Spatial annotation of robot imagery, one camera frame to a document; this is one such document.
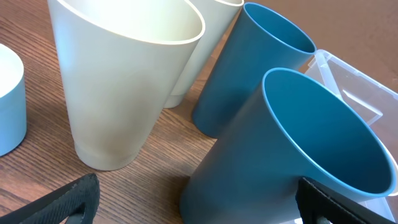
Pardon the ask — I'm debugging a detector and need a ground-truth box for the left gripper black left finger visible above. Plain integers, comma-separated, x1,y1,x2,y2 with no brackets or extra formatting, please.
1,173,100,224

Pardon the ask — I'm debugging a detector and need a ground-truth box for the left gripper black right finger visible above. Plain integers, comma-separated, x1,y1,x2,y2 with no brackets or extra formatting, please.
295,177,395,224

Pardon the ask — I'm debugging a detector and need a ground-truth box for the clear plastic storage container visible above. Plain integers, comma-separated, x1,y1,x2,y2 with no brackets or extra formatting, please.
279,49,398,224

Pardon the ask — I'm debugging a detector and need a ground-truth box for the dark blue tall cup near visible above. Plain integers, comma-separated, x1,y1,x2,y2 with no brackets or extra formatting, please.
179,68,396,223

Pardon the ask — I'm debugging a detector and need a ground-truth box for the dark blue tall cup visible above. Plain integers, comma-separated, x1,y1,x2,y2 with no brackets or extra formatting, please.
179,68,396,223
192,2,317,138

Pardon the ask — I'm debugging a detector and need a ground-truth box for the light blue small cup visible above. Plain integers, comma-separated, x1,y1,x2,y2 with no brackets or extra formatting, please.
1,44,27,156

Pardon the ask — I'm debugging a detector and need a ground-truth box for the cream tall cup near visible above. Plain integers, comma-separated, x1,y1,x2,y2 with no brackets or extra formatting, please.
48,0,205,170

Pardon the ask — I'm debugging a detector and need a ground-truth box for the cream tall cup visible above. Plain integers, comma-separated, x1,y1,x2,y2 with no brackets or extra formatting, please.
48,0,205,170
164,0,244,108

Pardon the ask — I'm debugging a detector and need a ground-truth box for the dark blue tall cup far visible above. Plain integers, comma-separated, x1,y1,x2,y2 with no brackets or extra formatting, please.
192,2,317,138

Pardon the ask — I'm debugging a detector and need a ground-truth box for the cream tall cup far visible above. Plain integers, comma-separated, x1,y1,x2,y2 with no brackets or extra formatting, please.
164,0,244,108

